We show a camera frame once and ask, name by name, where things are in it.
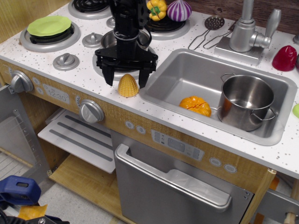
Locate open oven door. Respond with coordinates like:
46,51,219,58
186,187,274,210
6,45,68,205
0,85,50,184

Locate silver toy faucet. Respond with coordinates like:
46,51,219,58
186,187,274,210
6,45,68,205
214,0,281,66

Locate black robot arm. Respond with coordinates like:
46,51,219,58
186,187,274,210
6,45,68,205
95,0,158,88

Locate silver countertop knob back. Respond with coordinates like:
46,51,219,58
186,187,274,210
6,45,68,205
106,17,115,28

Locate silver oven knob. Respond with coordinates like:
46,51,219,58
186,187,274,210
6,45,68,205
11,70,34,93
79,99,105,124

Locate front right stove burner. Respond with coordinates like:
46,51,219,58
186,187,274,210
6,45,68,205
92,46,157,82

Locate green toy plate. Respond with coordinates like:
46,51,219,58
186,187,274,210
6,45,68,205
27,15,71,37

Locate silver countertop knob front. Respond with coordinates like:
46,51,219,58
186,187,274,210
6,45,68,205
53,53,80,71

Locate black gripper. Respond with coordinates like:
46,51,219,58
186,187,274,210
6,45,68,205
95,46,158,89

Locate silver oven knob left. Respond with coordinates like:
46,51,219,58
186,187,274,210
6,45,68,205
11,70,34,93

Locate small steel pan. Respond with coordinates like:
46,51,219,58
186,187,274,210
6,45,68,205
100,30,151,51

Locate orange toy pumpkin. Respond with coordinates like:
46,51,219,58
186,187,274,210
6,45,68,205
179,96,212,117

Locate red toy pepper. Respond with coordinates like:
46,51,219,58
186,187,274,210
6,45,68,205
272,45,297,71

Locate metal wire utensil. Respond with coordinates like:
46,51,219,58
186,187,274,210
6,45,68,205
203,21,236,49

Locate silver dishwasher door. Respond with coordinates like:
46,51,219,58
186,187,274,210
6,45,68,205
112,131,253,224

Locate yellow toy corn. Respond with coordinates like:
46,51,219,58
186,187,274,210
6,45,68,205
118,74,139,97

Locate green toy at right edge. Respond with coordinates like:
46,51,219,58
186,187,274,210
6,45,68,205
292,104,299,119

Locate purple toy onion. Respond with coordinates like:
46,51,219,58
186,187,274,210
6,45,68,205
167,0,192,22

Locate silver countertop knob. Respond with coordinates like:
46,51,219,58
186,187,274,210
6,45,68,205
106,17,115,28
82,32,103,48
53,53,80,71

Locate silver countertop knob middle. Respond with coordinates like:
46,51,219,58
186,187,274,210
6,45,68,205
82,32,103,48

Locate stove burner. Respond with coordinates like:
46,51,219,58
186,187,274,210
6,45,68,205
144,16,190,41
20,22,81,53
68,0,112,20
92,46,157,82

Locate white oven rack shelf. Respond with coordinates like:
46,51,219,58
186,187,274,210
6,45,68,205
38,109,115,174

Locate front left stove burner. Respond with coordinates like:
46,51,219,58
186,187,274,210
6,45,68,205
20,22,81,53

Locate back right stove burner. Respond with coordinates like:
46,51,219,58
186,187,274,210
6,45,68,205
144,16,190,41

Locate steel pot with handles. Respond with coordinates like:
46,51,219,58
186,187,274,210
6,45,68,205
217,73,276,131

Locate silver oven knob right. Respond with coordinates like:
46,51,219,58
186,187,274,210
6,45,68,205
79,99,105,124

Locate back left stove burner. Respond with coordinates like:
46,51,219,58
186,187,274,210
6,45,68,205
68,0,112,20

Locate blue clamp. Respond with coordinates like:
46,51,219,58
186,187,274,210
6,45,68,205
0,175,42,210

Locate metal slotted spoon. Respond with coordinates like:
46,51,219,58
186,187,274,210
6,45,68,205
188,15,225,50

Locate yellow toy bell pepper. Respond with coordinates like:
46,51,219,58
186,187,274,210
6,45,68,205
147,0,168,21

